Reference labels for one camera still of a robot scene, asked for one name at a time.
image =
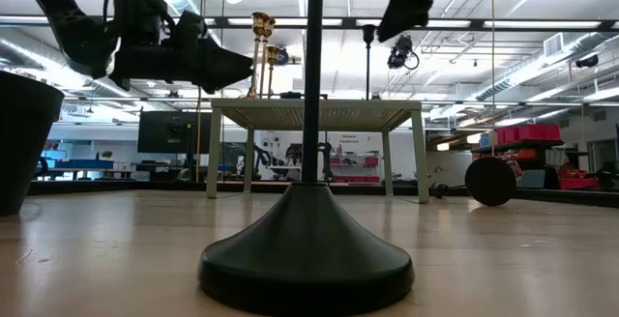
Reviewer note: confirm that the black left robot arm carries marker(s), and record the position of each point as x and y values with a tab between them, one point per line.
63	22

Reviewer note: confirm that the black overhead frame beam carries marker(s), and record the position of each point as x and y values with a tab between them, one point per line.
483	22

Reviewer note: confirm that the storage rack with bins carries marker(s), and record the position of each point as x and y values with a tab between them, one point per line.
532	145

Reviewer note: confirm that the large black wall screen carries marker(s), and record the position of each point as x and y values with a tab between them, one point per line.
169	133

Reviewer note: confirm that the red storage bin row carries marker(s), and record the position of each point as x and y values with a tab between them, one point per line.
529	132

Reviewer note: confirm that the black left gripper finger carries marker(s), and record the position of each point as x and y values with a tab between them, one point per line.
222	76
217	55

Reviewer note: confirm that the grey box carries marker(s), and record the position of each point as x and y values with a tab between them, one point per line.
532	179

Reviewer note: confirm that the green perforated metal shelf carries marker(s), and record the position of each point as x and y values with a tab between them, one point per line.
358	114

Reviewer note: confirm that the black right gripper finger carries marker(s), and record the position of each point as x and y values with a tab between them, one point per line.
411	8
394	26

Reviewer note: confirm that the silver ceiling duct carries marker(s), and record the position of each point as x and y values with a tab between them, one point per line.
217	41

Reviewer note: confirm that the black candlestick holder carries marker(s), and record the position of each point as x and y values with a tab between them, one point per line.
491	181
368	32
307	249

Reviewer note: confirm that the green plant in black pot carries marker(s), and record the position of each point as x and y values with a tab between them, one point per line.
24	148

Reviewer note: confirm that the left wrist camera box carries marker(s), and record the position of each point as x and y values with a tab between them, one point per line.
189	26

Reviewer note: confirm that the black ceiling camera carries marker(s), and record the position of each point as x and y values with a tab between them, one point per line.
400	53

